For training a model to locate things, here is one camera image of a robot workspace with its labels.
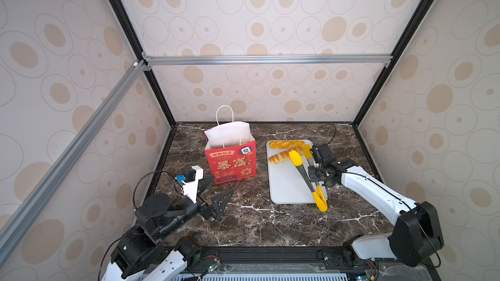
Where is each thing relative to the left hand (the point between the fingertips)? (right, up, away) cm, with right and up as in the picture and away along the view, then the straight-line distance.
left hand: (227, 186), depth 56 cm
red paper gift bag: (-1, +9, +22) cm, 23 cm away
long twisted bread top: (+26, +11, +50) cm, 57 cm away
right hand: (+34, -1, +30) cm, 45 cm away
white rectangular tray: (+24, -8, +37) cm, 45 cm away
